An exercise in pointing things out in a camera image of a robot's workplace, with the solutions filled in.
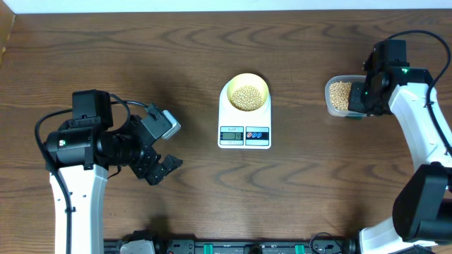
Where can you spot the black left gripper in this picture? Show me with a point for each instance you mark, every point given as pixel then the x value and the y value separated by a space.
pixel 145 165

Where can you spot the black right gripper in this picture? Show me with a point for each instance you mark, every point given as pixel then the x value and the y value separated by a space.
pixel 354 104

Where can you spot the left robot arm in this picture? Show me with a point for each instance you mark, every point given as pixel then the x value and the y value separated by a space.
pixel 78 156

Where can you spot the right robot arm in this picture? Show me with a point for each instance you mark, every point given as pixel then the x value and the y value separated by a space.
pixel 421 215

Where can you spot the white digital kitchen scale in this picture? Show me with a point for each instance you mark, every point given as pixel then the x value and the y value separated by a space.
pixel 244 129

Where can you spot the soybeans in bowl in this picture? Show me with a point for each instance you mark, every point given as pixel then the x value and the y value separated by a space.
pixel 247 98

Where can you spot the pale yellow bowl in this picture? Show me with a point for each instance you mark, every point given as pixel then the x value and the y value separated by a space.
pixel 248 79

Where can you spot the clear plastic bean container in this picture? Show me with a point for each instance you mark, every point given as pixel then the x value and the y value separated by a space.
pixel 348 79

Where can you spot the black mounting rail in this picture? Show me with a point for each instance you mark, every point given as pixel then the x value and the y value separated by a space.
pixel 149 242

